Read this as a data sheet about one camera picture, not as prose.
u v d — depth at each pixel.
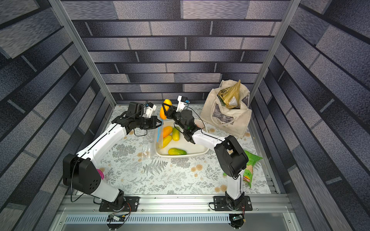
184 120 0.66
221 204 0.74
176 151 0.88
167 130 0.96
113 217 0.71
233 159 0.51
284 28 0.77
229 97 0.91
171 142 0.98
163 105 0.78
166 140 0.94
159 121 0.79
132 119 0.64
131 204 0.74
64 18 0.73
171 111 0.73
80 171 0.43
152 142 0.95
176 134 0.97
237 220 0.72
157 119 0.76
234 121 0.90
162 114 0.78
